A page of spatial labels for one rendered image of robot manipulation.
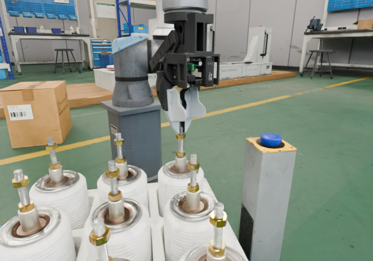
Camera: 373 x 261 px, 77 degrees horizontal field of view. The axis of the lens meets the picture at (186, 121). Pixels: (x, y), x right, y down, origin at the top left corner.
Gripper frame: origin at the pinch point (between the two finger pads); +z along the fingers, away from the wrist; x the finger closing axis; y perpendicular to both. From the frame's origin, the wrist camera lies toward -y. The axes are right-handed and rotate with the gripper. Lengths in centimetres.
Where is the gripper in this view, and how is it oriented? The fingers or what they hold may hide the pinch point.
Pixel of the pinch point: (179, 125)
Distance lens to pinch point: 46.4
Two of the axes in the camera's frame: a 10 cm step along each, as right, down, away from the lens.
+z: 0.0, 9.5, 3.0
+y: 5.8, 2.4, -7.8
